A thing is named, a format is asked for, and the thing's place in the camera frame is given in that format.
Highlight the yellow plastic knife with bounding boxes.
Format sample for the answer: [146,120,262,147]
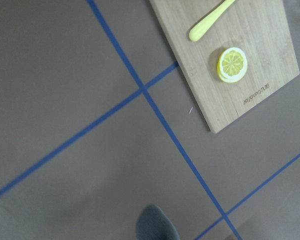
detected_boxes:
[188,0,235,42]

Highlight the grey pink cleaning cloth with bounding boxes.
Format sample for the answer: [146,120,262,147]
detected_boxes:
[135,204,181,240]

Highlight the bamboo cutting board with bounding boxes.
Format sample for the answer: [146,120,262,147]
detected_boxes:
[151,0,300,133]

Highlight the yellow lemon slice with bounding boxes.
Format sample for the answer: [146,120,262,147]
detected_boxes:
[216,47,248,83]

